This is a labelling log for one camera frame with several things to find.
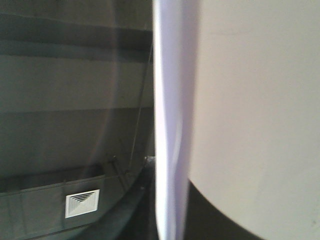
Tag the white paper sheets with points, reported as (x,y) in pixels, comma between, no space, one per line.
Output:
(237,113)

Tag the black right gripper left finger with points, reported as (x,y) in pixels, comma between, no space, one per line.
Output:
(131,218)

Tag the white ceiling air vent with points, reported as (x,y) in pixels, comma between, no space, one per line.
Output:
(81,203)

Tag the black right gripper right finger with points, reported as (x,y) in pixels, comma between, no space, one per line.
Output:
(206,222)

